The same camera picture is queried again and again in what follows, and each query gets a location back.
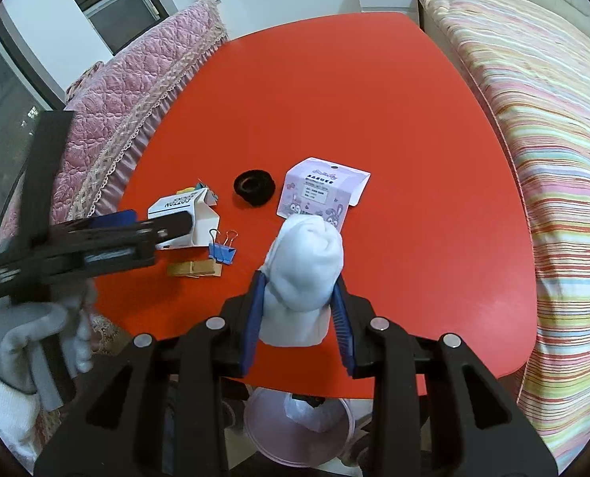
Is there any white sock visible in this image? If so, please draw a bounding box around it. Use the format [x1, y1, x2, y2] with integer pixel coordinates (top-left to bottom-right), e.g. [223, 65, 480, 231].
[259, 214, 343, 348]

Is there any blue binder clip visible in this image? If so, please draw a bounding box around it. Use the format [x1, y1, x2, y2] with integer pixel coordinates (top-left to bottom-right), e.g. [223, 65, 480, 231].
[207, 228, 239, 266]

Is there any wooden clothespin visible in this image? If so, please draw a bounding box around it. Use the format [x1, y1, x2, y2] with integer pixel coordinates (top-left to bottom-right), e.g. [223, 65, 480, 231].
[166, 258, 222, 279]

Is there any white small carton box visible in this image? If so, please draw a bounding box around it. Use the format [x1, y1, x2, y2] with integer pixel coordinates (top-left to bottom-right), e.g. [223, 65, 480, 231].
[147, 186, 219, 250]

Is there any crumpled trash in bin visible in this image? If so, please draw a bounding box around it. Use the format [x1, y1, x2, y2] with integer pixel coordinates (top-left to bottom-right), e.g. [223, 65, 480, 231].
[284, 394, 345, 433]

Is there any pink trash bin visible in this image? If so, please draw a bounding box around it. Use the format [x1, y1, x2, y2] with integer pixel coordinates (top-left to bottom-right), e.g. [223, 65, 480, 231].
[244, 388, 355, 467]

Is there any left grey gloved hand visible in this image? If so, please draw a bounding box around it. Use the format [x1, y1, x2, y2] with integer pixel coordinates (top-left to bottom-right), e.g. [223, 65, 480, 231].
[0, 279, 97, 411]

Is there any pink quilted bed cover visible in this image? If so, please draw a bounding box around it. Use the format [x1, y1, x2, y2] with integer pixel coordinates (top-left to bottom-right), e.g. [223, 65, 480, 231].
[0, 0, 229, 270]

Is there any dark framed window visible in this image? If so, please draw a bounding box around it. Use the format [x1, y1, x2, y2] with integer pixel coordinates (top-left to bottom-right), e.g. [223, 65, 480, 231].
[0, 0, 177, 223]

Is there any striped bed sheet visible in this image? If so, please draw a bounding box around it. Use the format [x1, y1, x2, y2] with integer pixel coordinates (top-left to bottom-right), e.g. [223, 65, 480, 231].
[419, 0, 590, 469]

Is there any black hair tie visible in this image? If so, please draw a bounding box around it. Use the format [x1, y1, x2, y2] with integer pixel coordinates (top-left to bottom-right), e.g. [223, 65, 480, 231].
[232, 169, 277, 208]

